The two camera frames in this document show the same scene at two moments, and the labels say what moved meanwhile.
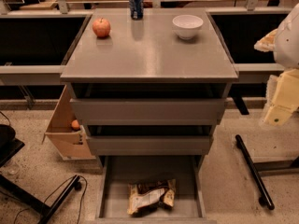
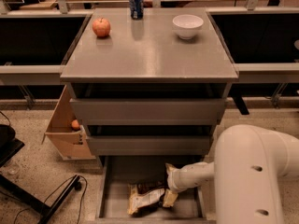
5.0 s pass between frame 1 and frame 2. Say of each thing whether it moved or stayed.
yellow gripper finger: moved
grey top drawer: stayed
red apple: stayed
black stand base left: stayed
